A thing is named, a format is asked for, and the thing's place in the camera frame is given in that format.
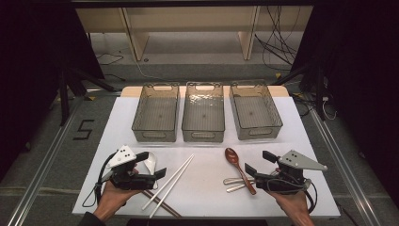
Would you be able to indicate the brown wooden chopstick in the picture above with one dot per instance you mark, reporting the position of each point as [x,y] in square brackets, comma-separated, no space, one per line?
[158,204]
[169,209]

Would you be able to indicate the beige wooden desk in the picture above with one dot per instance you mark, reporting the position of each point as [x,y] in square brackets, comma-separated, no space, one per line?
[188,19]

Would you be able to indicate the person's right hand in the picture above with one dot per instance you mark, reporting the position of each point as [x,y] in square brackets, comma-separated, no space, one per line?
[295,204]

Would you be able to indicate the black curtain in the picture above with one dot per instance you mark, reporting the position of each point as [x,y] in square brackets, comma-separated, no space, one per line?
[367,78]
[31,78]

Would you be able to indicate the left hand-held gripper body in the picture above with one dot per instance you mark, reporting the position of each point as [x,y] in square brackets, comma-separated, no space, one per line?
[124,157]

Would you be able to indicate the black metal stand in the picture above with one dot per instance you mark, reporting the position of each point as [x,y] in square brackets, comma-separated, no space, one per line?
[319,94]
[64,100]

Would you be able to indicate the clear grey plastic bin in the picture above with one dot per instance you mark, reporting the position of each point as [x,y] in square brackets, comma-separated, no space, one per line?
[254,113]
[156,114]
[203,116]

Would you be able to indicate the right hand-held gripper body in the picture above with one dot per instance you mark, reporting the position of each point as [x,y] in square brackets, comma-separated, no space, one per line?
[298,161]

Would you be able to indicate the white table sheet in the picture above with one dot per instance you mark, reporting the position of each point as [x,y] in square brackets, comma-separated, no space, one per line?
[204,194]

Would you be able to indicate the red-brown wooden spoon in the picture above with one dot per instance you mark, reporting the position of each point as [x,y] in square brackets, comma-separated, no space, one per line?
[232,156]

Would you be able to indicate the aluminium floor rail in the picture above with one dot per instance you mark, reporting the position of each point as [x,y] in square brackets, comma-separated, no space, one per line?
[40,175]
[345,166]

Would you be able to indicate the person's left hand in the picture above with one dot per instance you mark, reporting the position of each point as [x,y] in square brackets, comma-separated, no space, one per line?
[113,197]

